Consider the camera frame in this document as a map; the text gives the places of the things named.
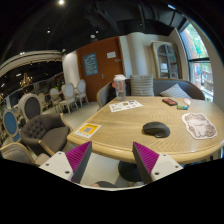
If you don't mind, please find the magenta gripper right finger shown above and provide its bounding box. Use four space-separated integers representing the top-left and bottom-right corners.
132 142 182 184

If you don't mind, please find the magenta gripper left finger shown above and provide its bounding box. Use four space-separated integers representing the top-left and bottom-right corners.
40 141 92 183

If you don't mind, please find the black computer mouse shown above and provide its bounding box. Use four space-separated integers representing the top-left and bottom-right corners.
143 121 170 138

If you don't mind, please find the yellow QR code sticker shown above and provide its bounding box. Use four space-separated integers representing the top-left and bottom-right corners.
75 123 101 138

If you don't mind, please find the grey tufted armchair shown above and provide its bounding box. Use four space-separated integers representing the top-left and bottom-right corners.
21 114 72 156

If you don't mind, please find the round wooden table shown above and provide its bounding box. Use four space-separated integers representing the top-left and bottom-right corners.
67 96 224 181

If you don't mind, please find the beige armchair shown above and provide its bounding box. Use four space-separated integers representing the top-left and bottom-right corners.
0 143 49 166

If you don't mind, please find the small green object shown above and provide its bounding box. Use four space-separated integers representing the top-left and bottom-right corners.
177 105 188 110

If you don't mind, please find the white printed paper sheet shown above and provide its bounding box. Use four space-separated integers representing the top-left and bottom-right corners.
109 100 142 112

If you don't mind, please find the grey oval back chair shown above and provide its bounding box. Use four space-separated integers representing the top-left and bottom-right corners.
19 93 43 122

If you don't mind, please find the small white object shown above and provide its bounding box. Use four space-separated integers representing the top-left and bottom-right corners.
184 98 191 106

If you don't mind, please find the blue oval back chair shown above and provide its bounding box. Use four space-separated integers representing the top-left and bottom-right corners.
3 109 21 142

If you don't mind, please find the white dining chair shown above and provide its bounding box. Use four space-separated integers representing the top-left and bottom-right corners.
76 80 89 105
59 83 77 112

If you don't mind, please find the grey curved sofa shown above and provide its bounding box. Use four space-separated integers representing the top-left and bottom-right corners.
96 78 205 107

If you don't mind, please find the light grey cushion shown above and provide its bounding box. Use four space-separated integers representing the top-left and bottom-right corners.
160 84 190 99

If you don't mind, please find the striped grey cushion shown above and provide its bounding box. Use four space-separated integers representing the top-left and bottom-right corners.
130 75 154 96

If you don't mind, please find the orange wooden door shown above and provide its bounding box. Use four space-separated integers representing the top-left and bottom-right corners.
76 37 125 102

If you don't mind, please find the blue poster on door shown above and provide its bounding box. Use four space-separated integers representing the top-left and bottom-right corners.
83 53 98 76

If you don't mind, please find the glass door cabinet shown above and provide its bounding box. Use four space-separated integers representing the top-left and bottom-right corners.
151 41 182 79

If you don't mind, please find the arched window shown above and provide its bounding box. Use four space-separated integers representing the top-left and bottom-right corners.
180 23 214 101

